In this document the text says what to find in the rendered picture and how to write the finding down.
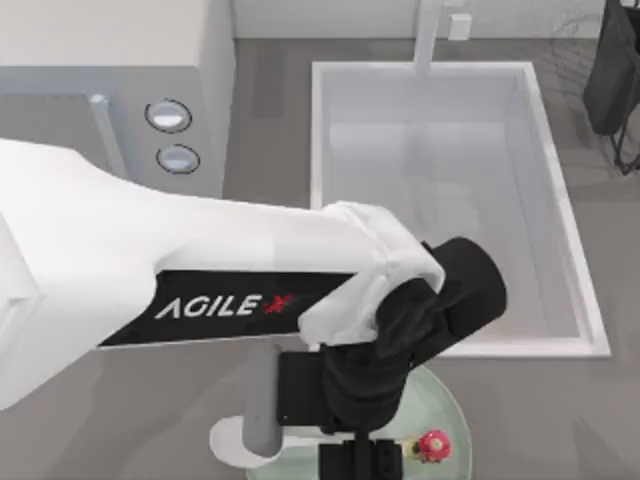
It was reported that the pale grey rounded box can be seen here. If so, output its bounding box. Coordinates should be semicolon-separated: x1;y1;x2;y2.
208;344;302;467

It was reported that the small red toy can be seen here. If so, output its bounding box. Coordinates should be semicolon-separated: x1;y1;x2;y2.
406;428;452;465

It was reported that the round glass plate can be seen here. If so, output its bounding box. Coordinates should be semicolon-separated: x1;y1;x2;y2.
244;363;474;480

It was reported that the small round microwave knob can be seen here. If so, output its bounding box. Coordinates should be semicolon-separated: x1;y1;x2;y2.
154;143;202;175

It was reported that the white sink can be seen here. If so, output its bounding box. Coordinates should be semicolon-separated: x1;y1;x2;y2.
308;60;613;360

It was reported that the large round microwave knob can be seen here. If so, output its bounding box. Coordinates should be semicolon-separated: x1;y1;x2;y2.
143;97;194;135

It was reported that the pale microwave oven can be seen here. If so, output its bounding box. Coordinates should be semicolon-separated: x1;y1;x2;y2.
0;0;237;201

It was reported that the grey microwave door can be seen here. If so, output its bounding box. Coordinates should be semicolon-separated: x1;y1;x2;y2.
0;92;112;169

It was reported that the tall white tap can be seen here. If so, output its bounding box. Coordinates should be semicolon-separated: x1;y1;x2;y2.
411;0;469;77

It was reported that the black chair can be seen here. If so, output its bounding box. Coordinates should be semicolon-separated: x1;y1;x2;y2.
583;0;640;176

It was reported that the pale microwave door handle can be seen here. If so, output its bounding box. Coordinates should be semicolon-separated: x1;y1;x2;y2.
88;93;126;179

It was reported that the small white wall box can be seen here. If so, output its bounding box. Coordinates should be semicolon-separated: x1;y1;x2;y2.
447;13;472;42

